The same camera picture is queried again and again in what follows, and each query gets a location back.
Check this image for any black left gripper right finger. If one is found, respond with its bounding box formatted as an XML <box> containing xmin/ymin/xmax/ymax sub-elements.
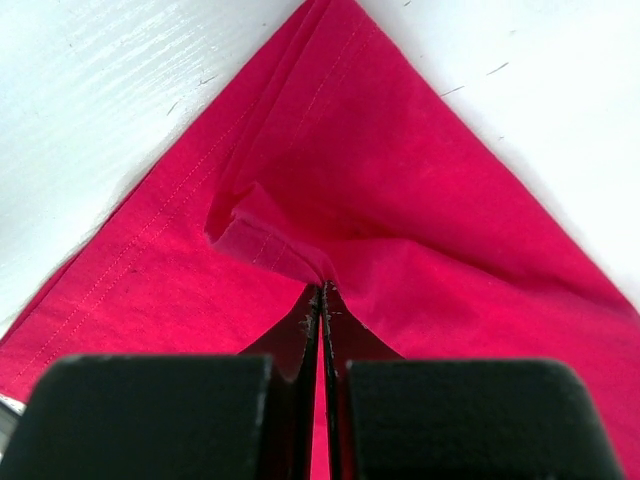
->
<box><xmin>321</xmin><ymin>283</ymin><xmax>624</xmax><ymax>479</ymax></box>

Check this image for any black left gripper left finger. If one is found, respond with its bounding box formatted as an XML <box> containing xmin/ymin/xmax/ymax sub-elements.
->
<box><xmin>1</xmin><ymin>285</ymin><xmax>320</xmax><ymax>479</ymax></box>

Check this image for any pink t shirt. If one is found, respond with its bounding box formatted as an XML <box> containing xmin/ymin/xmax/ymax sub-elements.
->
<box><xmin>1</xmin><ymin>1</ymin><xmax>639</xmax><ymax>479</ymax></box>

